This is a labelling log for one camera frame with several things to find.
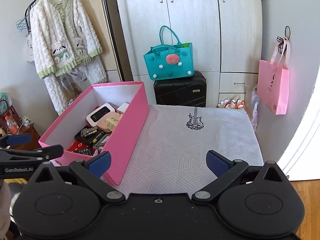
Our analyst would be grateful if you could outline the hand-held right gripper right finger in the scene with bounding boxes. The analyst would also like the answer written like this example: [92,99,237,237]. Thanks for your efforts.
[191,150,292,204]

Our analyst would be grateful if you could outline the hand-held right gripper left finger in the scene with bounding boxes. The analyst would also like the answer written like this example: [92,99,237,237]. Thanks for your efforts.
[27,151,125,204]

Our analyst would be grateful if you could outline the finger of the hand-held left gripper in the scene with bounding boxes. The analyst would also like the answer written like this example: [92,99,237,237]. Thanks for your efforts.
[0,133,32,147]
[0,144,64,167]

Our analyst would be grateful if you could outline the grey device with label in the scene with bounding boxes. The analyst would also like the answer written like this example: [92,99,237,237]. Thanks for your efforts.
[93,134,111,151]

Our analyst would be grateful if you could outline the yellow black battery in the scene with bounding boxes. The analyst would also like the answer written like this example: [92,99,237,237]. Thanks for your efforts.
[92,132,105,145]

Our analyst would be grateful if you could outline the black key bunch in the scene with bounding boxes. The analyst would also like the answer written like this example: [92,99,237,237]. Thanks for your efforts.
[80,126,98,137]

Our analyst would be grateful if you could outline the pink round case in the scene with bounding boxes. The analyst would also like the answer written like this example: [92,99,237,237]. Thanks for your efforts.
[97,112,123,132]

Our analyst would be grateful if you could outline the pink cardboard box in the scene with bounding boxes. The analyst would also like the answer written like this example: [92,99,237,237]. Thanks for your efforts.
[38,81,150,187]

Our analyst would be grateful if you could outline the cream hair claw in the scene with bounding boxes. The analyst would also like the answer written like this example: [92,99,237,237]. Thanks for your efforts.
[104,117,121,131]

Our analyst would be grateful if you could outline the white pocket router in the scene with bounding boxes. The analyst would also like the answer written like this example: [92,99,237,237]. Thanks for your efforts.
[86,103,116,128]

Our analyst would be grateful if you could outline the white charger adapter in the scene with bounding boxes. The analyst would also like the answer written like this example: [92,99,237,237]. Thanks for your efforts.
[116,102,131,115]

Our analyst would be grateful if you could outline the person's left forearm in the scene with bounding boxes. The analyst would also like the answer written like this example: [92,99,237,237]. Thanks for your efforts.
[0,180,12,240]

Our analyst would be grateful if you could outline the red drink bottle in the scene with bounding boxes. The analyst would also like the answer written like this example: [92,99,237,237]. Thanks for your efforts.
[6,116,20,135]

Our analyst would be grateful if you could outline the wooden cabinet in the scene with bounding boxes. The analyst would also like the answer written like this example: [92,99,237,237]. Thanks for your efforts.
[15,122,41,145]

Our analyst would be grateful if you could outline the small green white package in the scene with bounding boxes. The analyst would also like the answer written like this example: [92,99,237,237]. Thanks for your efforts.
[20,116,34,128]

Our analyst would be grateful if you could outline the dark red basket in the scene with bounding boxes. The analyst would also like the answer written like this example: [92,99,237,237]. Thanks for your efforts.
[0,99,20,130]

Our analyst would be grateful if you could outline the pale green tissue pack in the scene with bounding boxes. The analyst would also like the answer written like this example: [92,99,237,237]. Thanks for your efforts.
[0,91,12,113]

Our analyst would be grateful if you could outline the white patterned table cover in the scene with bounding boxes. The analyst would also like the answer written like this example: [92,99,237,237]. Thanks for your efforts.
[50,104,264,195]

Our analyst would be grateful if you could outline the white fluffy pajama pants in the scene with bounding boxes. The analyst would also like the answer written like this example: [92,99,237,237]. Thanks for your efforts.
[44,55,108,115]

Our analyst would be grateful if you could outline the orange basket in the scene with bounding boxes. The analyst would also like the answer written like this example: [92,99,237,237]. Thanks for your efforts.
[217,99,247,110]

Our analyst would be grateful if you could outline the crumpled clear plastic bag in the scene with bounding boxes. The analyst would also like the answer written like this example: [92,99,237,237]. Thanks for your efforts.
[246,84,261,132]

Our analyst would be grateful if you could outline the black suitcase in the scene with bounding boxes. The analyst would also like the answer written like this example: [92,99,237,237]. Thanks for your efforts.
[153,71,207,108]

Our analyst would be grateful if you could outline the white hanging plastic bag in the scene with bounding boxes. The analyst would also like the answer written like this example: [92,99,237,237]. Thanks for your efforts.
[60,66,87,90]

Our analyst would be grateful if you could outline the white canvas tote bag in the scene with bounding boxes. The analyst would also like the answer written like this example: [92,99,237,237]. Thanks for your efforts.
[26,34,35,63]

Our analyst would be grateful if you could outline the pink shopping bag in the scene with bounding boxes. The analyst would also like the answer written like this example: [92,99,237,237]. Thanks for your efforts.
[257,38,291,115]

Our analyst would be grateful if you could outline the teal felt tote bag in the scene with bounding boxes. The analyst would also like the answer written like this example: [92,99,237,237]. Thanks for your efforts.
[143,25,195,81]

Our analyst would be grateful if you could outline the white fluffy pajama jacket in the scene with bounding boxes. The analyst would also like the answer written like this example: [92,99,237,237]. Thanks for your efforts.
[29,0,103,79]

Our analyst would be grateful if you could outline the black folded tripod stand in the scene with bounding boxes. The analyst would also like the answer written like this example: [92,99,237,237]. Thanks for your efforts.
[100,0,133,82]

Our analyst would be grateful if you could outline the white wardrobe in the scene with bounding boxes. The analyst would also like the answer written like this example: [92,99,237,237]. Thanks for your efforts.
[112,0,263,109]

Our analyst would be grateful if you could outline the wire clothes hangers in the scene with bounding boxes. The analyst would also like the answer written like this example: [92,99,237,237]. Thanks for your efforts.
[15,12,32,33]

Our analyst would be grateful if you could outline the black cords on hook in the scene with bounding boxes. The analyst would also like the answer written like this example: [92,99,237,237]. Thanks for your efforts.
[276,26,292,55]

